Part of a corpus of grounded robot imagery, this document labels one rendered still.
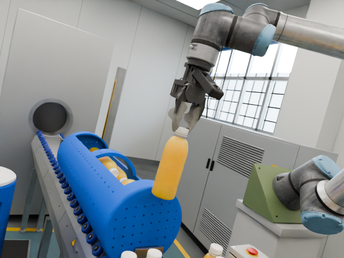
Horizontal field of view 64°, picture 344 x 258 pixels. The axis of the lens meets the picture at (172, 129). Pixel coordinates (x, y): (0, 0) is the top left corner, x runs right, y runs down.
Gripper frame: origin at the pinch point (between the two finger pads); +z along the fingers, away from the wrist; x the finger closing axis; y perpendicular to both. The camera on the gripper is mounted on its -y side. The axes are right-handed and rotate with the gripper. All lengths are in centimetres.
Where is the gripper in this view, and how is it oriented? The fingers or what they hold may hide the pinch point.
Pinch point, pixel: (182, 129)
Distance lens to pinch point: 80.8
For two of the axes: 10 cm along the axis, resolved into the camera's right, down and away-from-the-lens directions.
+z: -3.1, 9.5, 0.7
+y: -5.1, -2.3, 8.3
